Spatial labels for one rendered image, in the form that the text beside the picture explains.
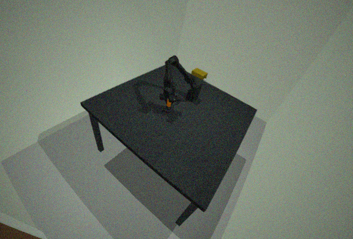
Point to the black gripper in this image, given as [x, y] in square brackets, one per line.
[162, 97]

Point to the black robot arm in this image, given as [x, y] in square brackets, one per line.
[169, 85]

